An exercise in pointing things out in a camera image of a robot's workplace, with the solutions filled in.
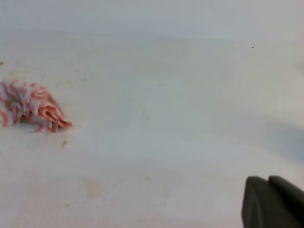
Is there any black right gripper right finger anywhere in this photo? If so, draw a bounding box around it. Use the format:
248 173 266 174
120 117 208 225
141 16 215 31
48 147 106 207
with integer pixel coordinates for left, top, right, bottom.
268 176 304 227

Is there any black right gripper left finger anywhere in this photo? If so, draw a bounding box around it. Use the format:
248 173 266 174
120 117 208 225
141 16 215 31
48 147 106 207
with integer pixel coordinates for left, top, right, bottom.
241 176 297 228

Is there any pink white striped rag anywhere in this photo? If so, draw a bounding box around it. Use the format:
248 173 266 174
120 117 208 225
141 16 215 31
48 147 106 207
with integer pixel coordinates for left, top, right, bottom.
0 79 72 133

